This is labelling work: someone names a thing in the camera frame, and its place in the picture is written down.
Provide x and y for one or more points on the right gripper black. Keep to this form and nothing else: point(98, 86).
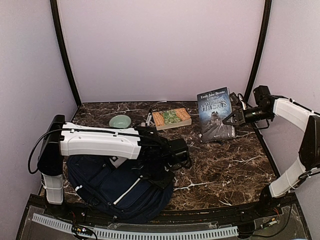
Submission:
point(238, 123)

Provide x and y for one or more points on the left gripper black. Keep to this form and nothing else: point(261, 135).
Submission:
point(164, 183)

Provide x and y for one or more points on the dark blue hardcover book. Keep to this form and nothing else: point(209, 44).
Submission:
point(213, 107)

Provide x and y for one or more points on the orange green Treehouse paperback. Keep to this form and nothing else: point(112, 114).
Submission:
point(173, 118)

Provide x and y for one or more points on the navy blue student backpack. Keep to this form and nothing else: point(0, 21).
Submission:
point(117, 192)

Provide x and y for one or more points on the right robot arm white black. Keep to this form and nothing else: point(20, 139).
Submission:
point(302, 121)

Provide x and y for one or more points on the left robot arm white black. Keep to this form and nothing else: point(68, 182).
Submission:
point(64, 139)

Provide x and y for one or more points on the black capped marker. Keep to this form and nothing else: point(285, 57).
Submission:
point(148, 119)

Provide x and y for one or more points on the pale green bowl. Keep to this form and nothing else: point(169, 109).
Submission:
point(120, 121)

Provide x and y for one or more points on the small circuit board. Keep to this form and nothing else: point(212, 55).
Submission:
point(81, 231)

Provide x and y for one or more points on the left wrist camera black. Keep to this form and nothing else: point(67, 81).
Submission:
point(180, 149)

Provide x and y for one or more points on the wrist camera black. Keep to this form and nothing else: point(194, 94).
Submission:
point(180, 149)
point(260, 92)

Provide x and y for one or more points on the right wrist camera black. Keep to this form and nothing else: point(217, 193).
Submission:
point(260, 92)

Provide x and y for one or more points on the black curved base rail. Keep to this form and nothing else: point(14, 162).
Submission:
point(244, 216)

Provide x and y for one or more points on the grey slotted cable duct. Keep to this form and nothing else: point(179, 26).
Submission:
point(122, 231)

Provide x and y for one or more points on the right black frame post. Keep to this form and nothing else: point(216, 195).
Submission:
point(259, 49)

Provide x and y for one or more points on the black frame post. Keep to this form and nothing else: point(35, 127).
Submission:
point(63, 51)
point(259, 49)

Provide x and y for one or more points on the left black frame post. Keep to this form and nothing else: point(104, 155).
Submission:
point(63, 51)

